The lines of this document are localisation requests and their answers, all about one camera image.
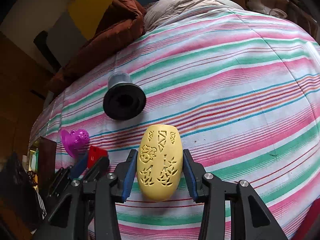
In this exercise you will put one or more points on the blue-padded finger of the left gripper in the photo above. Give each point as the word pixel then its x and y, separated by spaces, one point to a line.
pixel 77 170

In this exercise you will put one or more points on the grey yellow blue headboard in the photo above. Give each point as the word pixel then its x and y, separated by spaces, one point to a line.
pixel 75 26

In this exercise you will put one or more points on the gold metal tray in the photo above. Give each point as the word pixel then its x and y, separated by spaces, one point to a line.
pixel 41 160

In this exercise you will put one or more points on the dark red pillow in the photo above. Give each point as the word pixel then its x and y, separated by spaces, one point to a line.
pixel 122 24

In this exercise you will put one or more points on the yellow carved egg case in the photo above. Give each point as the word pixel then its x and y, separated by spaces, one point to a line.
pixel 159 162

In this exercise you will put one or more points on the striped pink green bedspread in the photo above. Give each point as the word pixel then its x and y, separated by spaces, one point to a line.
pixel 242 88

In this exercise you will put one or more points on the red building block toy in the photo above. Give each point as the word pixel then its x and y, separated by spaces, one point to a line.
pixel 94 154

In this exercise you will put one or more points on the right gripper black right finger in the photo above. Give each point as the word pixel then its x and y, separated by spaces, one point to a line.
pixel 193 173

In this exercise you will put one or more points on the black cylindrical cap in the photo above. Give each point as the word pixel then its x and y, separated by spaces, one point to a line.
pixel 123 100

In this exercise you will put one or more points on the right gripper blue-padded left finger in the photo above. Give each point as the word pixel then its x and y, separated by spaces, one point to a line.
pixel 126 172

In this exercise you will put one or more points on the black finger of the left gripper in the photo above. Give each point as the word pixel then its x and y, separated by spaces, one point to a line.
pixel 97 170

